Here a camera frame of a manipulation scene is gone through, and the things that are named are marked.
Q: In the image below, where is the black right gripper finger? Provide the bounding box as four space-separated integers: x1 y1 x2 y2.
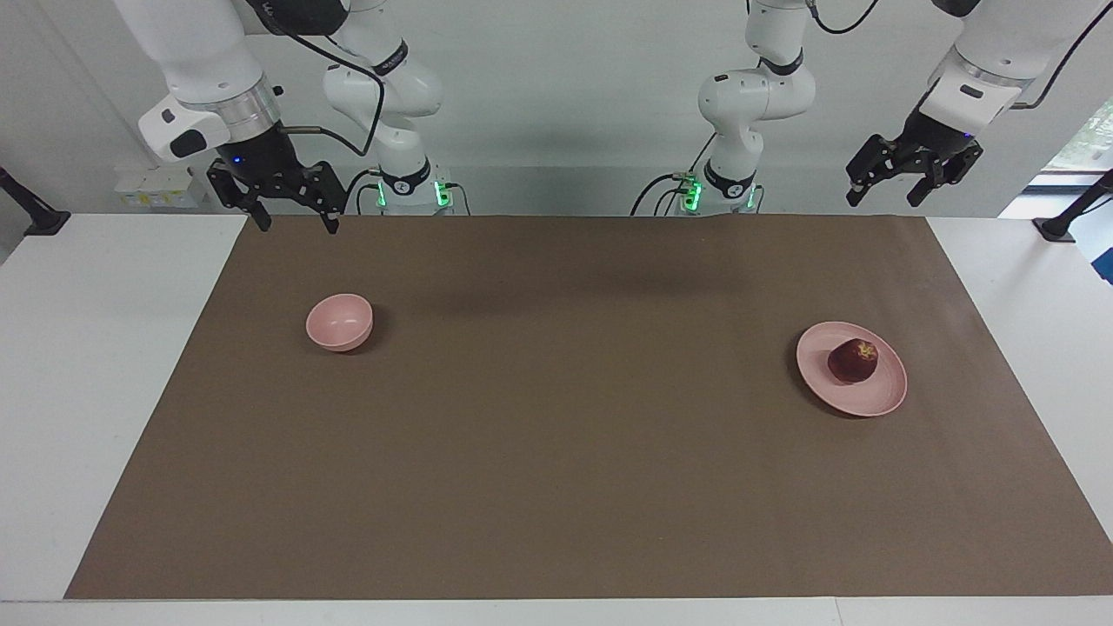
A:
300 161 343 236
207 163 272 232

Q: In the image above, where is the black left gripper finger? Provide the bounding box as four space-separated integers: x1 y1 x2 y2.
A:
846 132 909 207
907 143 984 208

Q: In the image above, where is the dark red apple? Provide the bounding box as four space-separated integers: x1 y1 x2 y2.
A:
827 338 880 385

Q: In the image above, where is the pink bowl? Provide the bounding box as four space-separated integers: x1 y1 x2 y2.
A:
305 293 375 352

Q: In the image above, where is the pink plate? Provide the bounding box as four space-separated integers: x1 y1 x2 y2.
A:
796 321 909 418

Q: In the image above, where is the black clamp stand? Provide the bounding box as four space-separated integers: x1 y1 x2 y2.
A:
1032 168 1113 243
0 165 72 237

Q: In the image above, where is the brown table mat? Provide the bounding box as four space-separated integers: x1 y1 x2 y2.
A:
63 214 1113 601

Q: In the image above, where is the black base cable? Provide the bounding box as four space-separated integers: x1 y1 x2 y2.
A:
342 168 472 216
630 130 718 216

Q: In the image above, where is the white wall socket box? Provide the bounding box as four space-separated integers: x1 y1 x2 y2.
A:
115 167 208 210

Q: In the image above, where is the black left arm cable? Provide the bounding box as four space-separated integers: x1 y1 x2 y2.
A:
807 0 1113 111

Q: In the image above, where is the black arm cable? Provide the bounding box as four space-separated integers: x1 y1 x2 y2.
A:
807 0 1113 111
242 0 386 159

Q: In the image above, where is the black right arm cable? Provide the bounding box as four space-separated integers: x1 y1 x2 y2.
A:
242 0 386 159

